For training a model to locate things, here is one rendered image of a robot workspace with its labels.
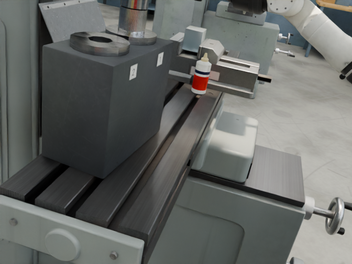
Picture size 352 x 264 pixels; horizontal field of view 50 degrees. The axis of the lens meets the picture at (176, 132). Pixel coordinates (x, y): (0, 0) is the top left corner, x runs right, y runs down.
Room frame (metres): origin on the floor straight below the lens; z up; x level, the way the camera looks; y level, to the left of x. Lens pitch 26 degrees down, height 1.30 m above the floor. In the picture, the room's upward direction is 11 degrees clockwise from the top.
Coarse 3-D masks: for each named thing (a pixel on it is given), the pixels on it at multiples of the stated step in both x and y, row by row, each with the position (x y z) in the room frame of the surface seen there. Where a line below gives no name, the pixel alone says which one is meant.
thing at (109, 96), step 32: (96, 32) 0.60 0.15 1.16; (64, 64) 0.51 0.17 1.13; (96, 64) 0.49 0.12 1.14; (128, 64) 0.53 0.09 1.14; (160, 64) 0.65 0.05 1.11; (64, 96) 0.51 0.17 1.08; (96, 96) 0.49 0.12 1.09; (128, 96) 0.54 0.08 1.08; (160, 96) 0.67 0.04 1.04; (64, 128) 0.51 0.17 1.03; (96, 128) 0.49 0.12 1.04; (128, 128) 0.55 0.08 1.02; (64, 160) 0.51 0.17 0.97; (96, 160) 0.49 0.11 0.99
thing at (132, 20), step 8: (120, 0) 0.65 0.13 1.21; (128, 0) 0.63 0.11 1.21; (136, 0) 0.63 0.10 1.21; (144, 0) 0.64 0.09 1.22; (120, 8) 0.64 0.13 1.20; (128, 8) 0.63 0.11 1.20; (136, 8) 0.63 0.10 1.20; (144, 8) 0.64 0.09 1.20; (120, 16) 0.64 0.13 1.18; (128, 16) 0.63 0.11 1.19; (136, 16) 0.63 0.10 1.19; (144, 16) 0.65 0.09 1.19; (120, 24) 0.64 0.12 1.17; (128, 24) 0.63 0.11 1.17; (136, 24) 0.64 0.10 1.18; (144, 24) 0.65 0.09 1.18; (128, 32) 0.63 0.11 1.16; (136, 32) 0.64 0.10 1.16; (144, 32) 0.65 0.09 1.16
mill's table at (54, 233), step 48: (192, 96) 0.93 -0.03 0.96; (144, 144) 0.63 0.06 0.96; (192, 144) 0.66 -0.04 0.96; (0, 192) 0.42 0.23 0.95; (48, 192) 0.43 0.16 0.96; (96, 192) 0.45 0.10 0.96; (144, 192) 0.47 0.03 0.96; (48, 240) 0.39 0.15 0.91; (96, 240) 0.38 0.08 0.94; (144, 240) 0.39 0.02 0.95
